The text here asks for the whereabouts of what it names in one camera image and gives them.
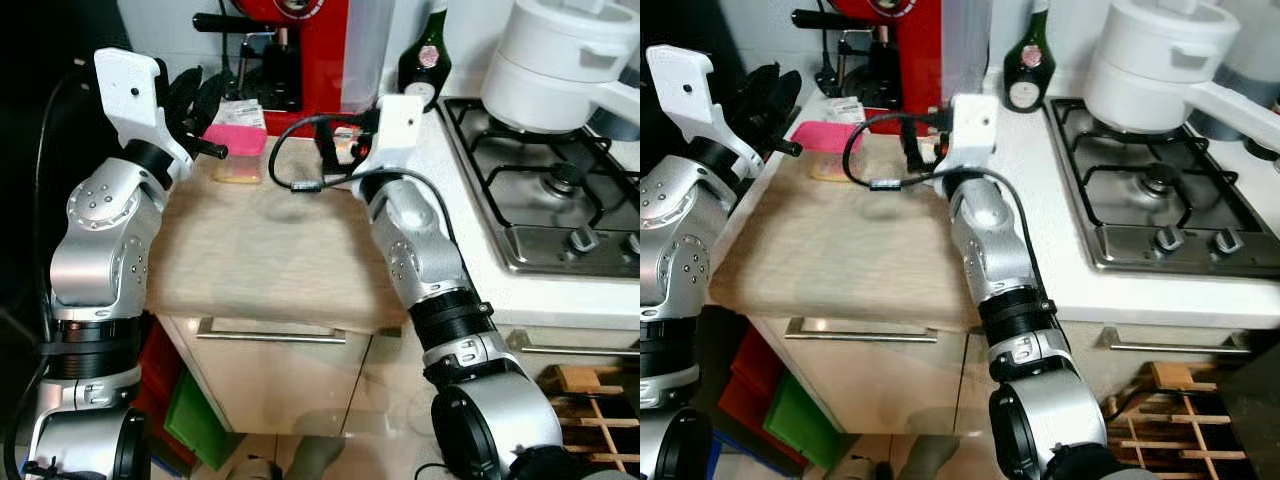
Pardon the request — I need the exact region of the white lidded pot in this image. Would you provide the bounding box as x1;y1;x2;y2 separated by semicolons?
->
1083;0;1280;136
480;0;641;136

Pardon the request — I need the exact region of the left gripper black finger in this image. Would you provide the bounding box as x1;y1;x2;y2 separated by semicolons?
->
733;62;776;126
190;72;229;136
163;66;204;129
760;68;804;133

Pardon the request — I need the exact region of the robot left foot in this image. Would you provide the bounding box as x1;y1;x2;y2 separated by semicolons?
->
232;455;291;480
830;455;891;480

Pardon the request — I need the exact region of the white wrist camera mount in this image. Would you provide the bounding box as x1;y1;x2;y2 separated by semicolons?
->
352;95;426;183
935;94;1000;179
646;44;763;169
93;47;198;163

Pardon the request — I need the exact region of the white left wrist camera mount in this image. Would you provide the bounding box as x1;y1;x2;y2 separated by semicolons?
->
646;44;763;169
93;47;198;163

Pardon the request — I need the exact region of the dark green glass bottle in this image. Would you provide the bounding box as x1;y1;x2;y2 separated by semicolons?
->
1002;0;1057;113
397;0;453;111

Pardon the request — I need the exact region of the red coffee machine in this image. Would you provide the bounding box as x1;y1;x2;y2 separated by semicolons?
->
792;0;946;111
193;0;351;138

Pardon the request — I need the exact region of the clear plastic water tank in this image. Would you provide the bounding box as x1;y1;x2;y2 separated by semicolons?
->
938;0;993;101
340;0;398;113

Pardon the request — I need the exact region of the pink lidded food container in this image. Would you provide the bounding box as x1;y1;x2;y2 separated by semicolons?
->
203;100;269;186
790;97;866;183

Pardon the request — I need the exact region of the red plastic bin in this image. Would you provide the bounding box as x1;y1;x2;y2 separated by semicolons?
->
715;325;806;466
133;320;196;466

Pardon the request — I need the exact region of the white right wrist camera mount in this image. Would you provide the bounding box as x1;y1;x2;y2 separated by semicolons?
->
352;95;426;183
935;94;1000;179

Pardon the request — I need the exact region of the green plastic bin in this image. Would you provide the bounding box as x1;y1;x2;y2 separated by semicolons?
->
163;370;238;471
765;373;843;469

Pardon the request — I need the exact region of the steel drawer handle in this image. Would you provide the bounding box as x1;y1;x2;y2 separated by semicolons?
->
195;317;348;346
783;317;936;344
505;328;641;358
1093;325;1256;356

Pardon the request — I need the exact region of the steel gas hob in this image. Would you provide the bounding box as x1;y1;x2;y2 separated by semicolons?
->
438;95;641;279
1040;97;1280;279

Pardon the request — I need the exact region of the beige woven table cloth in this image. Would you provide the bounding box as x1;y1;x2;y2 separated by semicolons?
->
705;130;986;331
148;128;421;336

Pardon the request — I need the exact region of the wooden slatted rack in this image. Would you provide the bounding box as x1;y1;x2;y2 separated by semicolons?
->
535;362;641;476
1105;360;1251;480

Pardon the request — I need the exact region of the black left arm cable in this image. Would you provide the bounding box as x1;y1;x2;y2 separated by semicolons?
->
0;62;101;480

